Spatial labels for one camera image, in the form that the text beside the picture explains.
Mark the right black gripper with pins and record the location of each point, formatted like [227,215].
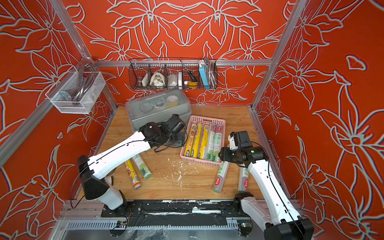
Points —
[224,154]

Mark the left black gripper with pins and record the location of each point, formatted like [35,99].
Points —
[180,143]

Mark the long white green wrap roll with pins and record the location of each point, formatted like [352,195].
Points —
[220,178]

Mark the green capped wrap roll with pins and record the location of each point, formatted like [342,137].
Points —
[143,168]

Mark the short red yellow wrap roll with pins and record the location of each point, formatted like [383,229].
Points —
[133,175]

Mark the long yellow wrap roll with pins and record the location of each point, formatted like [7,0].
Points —
[197,138]

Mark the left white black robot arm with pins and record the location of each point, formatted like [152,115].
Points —
[94,169]

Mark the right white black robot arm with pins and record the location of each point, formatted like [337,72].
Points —
[279,220]

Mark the grey lidded storage box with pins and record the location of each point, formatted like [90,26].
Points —
[158,108]

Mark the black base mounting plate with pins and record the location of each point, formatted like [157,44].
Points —
[222,208]

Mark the black handled screwdriver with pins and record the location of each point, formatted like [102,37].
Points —
[193,78]

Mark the black wire wall basket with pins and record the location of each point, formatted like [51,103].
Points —
[170,74]

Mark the blue box in wire basket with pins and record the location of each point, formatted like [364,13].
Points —
[203,74]

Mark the clear wall bin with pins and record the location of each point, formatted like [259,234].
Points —
[76,92]

